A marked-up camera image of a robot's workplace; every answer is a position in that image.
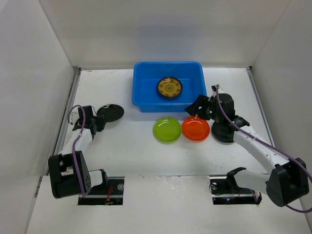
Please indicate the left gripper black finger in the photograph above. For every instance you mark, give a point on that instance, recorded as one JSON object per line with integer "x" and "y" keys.
{"x": 100, "y": 123}
{"x": 102, "y": 118}

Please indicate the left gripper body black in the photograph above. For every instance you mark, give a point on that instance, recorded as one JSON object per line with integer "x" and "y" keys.
{"x": 95, "y": 119}

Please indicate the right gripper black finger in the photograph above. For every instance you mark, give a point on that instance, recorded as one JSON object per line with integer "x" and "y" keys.
{"x": 203, "y": 115}
{"x": 196, "y": 106}

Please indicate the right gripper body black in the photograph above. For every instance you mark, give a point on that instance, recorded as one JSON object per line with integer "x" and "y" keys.
{"x": 203, "y": 107}

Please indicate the black plate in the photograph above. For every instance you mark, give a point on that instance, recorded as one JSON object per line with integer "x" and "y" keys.
{"x": 223, "y": 132}
{"x": 112, "y": 112}

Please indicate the yellow patterned plate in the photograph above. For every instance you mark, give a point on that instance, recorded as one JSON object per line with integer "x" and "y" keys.
{"x": 170, "y": 87}

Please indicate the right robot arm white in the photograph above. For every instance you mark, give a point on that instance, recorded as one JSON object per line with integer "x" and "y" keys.
{"x": 286, "y": 178}

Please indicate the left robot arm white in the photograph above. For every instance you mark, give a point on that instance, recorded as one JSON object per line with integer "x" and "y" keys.
{"x": 69, "y": 174}

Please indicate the blue plastic bin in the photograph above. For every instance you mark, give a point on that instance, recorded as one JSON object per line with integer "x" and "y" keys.
{"x": 147, "y": 76}

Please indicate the orange plate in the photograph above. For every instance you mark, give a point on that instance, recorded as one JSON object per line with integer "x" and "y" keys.
{"x": 195, "y": 129}

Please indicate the green plate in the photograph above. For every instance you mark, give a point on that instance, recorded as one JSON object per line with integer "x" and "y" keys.
{"x": 167, "y": 130}

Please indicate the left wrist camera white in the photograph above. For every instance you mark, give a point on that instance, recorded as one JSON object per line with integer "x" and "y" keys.
{"x": 73, "y": 118}

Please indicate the metal side rail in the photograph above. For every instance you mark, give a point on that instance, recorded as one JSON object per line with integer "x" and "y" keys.
{"x": 62, "y": 97}

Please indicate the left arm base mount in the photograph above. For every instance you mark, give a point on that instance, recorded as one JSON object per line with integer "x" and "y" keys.
{"x": 112, "y": 195}

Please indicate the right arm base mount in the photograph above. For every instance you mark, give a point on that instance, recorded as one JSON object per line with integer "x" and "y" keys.
{"x": 224, "y": 195}

